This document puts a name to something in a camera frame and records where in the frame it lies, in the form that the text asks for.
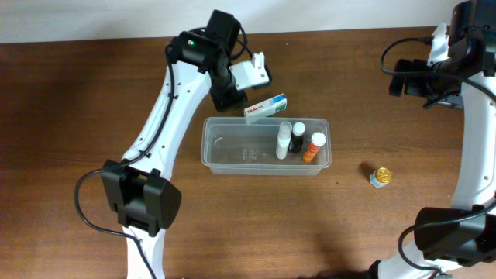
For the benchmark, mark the orange Redoxon tube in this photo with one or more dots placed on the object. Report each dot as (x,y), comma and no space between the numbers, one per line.
(317,141)

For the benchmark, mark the white spray bottle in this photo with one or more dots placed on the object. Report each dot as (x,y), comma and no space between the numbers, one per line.
(283,139)

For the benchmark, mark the white Panadol medicine box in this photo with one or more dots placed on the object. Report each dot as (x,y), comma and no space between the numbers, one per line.
(266,108)

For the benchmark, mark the clear plastic container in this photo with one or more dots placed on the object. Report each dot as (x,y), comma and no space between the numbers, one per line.
(232,146)

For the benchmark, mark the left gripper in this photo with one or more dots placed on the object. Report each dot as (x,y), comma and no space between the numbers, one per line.
(229,99)

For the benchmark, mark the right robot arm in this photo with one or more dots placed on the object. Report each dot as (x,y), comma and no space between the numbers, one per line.
(460,74)

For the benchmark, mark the dark bottle white cap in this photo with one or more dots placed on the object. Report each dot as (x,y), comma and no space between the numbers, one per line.
(297,137)

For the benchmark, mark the small jar gold lid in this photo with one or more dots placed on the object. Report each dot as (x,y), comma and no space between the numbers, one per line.
(381,177)

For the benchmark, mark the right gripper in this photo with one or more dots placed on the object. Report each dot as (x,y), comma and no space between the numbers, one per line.
(405,77)

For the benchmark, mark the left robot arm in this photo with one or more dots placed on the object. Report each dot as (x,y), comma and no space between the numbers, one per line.
(200,63)

